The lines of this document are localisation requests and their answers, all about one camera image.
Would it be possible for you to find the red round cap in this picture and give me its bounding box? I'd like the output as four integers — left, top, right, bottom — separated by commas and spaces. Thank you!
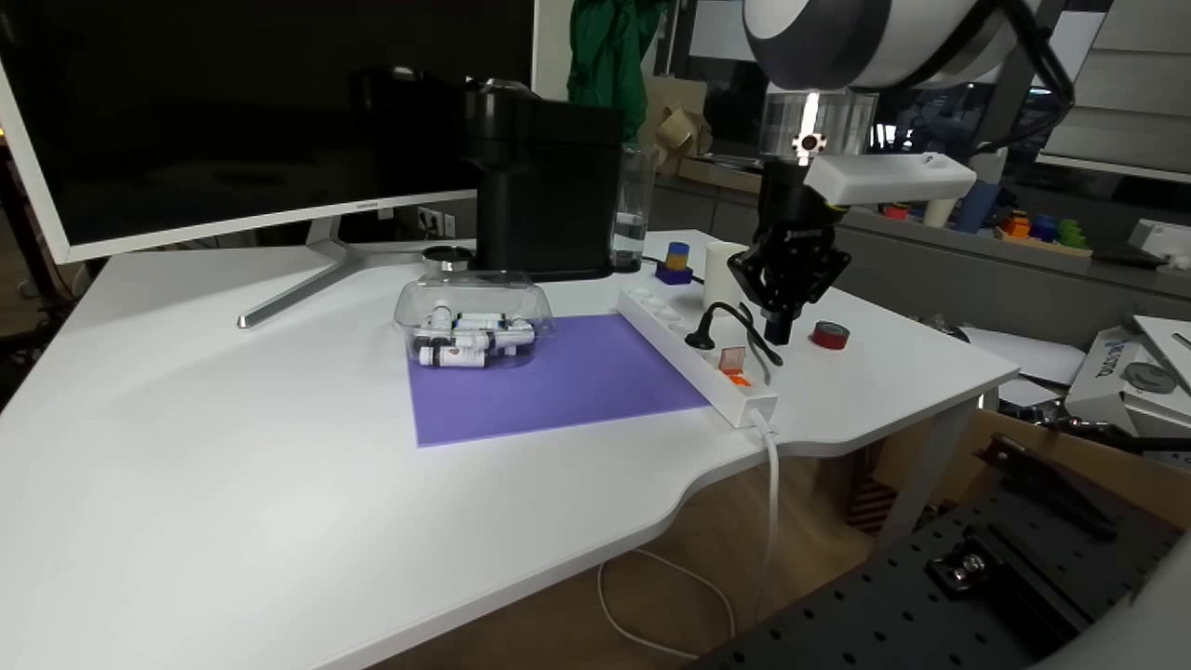
808, 318, 855, 353

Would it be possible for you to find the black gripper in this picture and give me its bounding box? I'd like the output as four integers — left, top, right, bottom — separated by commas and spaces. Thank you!
723, 154, 855, 352

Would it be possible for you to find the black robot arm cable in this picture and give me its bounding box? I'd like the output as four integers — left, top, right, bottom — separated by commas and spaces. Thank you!
963, 0, 1078, 164

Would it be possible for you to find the white grey device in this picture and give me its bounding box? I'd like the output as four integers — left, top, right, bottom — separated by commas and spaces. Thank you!
1061, 313, 1191, 440

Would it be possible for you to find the black perforated breadboard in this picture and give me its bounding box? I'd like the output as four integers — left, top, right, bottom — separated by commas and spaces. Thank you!
690, 493, 1183, 670

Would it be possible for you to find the silver monitor stand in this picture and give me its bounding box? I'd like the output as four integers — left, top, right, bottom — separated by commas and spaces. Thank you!
233, 221, 365, 336

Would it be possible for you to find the cardboard box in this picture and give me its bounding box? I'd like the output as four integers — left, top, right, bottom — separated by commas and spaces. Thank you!
640, 75, 716, 167

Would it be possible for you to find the blue yellow red toy stack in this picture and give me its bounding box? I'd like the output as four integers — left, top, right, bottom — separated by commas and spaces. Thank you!
656, 240, 701, 290

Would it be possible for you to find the white power strip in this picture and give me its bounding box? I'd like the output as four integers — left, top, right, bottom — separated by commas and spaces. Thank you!
614, 288, 785, 436

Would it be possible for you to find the clear water tank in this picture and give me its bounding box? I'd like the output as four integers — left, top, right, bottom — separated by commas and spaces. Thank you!
610, 140, 657, 274

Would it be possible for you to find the white framed computer monitor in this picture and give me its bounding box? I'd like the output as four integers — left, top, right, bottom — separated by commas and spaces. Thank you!
0, 0, 551, 267

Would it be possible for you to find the grey side counter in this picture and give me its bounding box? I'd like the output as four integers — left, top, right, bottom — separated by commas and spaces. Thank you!
653, 178, 1191, 353

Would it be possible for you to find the white power strip cable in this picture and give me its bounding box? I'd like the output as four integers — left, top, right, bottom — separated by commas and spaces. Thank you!
593, 419, 789, 667

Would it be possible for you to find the black coffee machine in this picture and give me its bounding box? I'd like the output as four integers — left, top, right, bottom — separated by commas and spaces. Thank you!
463, 75, 630, 282

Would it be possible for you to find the green hanging cloth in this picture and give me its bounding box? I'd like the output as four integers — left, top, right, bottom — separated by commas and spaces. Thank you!
564, 0, 674, 142

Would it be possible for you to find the round coffee machine drip tray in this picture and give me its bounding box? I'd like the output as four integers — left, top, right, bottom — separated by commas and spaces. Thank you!
418, 244, 480, 281

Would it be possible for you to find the white paper cup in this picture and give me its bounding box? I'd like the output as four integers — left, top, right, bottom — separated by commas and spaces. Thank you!
701, 240, 753, 310

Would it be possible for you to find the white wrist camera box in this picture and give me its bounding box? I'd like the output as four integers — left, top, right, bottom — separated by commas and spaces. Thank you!
800, 151, 981, 213

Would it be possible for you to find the green small toy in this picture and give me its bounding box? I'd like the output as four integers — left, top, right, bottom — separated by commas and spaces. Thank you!
1053, 216, 1099, 255

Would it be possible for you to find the purple paper mat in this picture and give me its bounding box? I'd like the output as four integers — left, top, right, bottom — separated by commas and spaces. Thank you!
407, 310, 716, 451

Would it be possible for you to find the black plug with cable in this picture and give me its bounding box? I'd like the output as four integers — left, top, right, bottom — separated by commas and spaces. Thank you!
684, 297, 789, 373

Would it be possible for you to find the clear glass bowl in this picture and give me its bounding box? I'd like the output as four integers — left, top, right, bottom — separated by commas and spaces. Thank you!
389, 265, 554, 375

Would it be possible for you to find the white small box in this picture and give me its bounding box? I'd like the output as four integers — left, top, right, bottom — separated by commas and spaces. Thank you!
1125, 216, 1191, 274

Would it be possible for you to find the blue plastic cup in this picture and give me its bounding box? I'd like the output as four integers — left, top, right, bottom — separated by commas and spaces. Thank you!
956, 183, 1006, 240

